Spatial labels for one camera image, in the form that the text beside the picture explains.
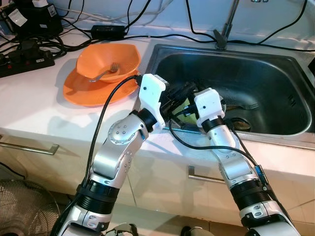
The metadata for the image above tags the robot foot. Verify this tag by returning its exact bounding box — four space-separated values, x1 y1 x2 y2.
106 223 139 236
181 226 213 236

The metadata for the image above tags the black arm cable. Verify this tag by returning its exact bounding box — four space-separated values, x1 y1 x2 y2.
168 111 269 190
84 75 142 185

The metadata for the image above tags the black power strip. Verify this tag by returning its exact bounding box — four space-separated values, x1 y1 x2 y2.
0 49 56 78

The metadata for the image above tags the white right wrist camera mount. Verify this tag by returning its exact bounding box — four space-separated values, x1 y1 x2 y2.
193 88 228 129

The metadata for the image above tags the steel faucet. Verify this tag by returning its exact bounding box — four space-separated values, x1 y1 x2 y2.
213 0 240 50

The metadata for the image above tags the stainless steel sink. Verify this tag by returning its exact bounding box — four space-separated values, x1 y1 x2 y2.
145 43 315 143

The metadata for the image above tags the steel drawer handle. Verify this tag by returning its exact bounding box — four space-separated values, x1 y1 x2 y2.
0 135 60 156
188 166 224 185

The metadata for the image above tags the black charger box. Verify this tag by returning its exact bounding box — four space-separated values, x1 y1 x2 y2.
7 2 62 40

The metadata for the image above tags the floor fan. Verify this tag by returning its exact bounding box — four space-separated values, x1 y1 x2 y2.
0 179 61 236

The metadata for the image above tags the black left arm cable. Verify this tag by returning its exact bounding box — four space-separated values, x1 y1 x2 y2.
84 75 142 185

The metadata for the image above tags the silver fork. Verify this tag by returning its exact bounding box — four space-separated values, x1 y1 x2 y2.
226 101 260 111
89 62 120 83

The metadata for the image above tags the black power adapter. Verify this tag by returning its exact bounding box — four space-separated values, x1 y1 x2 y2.
91 25 126 40

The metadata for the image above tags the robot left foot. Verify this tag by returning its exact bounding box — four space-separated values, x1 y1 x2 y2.
106 223 139 236

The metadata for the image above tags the orange bowl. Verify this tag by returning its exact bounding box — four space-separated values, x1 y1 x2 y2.
76 43 142 83

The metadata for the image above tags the orange plate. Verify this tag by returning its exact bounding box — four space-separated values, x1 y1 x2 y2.
63 66 141 107

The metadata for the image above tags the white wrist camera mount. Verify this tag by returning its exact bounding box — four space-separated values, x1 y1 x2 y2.
138 74 168 132
193 88 228 129

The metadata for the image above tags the white kitchen cabinet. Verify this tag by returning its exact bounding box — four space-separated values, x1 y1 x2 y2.
0 129 315 232

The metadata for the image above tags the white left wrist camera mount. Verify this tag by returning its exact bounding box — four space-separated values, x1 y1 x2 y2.
138 74 168 132

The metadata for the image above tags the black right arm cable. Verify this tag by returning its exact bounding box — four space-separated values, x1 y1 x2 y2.
168 111 269 190

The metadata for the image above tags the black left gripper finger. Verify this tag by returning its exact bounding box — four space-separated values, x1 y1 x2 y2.
169 98 190 113
177 81 198 99

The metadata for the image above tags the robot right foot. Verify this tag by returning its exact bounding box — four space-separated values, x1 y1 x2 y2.
181 226 213 236

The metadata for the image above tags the sink drain strainer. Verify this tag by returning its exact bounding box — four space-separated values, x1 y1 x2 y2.
229 117 252 131

